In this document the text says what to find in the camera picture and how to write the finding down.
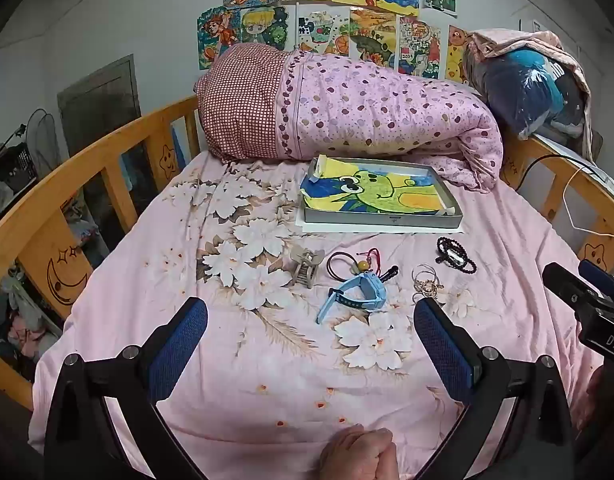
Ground blue clothes in plastic bag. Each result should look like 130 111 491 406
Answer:
482 50 588 140

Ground black bead necklace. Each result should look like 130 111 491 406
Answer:
436 236 478 276

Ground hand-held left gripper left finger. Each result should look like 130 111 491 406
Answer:
43 297 210 480

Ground white cable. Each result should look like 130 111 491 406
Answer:
562 162 614 238

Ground black cable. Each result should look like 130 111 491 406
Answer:
517 154 588 191

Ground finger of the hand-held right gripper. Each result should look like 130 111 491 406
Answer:
578 259 614 297
542 262 590 313

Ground black plastic crate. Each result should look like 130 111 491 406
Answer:
0 142 38 193

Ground beige hair claw clip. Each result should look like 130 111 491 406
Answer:
288 246 322 289

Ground pink floral bedsheet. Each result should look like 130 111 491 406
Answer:
29 150 608 480

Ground person's left hand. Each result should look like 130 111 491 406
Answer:
318 424 401 480

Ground grey door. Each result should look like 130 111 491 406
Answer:
57 54 142 161

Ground pink dotted rolled quilt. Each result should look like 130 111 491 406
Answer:
194 42 504 193

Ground red cord with yellow bead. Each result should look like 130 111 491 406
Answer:
354 246 382 276

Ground white flat board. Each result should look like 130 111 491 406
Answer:
534 132 614 206

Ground grey metal tray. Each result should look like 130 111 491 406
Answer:
299 156 464 231

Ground blue wrist watch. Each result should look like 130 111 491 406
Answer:
316 271 382 325

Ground dark red hair tie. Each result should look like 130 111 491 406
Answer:
327 251 360 280

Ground frog crayon drawing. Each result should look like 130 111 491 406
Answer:
307 157 450 217

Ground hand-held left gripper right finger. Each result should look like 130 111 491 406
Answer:
413 297 575 480

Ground gold chain bracelets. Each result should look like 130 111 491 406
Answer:
412 265 445 303

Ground pile of clothes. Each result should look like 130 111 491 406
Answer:
0 255 62 366

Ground person's right hand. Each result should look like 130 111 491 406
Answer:
584 366 614 428

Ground standing fan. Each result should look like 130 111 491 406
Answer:
26 109 62 177

